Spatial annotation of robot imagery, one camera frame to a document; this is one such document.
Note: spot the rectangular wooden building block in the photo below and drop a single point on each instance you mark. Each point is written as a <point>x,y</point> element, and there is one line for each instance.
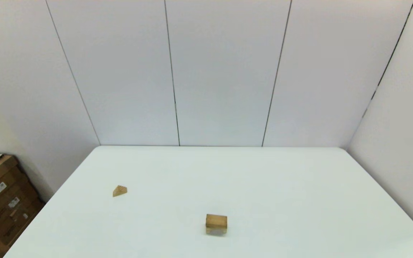
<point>216,221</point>

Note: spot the triangular wooden building block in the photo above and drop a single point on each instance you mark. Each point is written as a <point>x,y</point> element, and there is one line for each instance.
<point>119,191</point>

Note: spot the arched wooden building block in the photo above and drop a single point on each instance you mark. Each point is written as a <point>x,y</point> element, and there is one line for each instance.
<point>216,232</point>

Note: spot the large brown cardboard box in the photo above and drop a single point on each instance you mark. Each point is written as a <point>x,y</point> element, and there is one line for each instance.
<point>2,193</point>

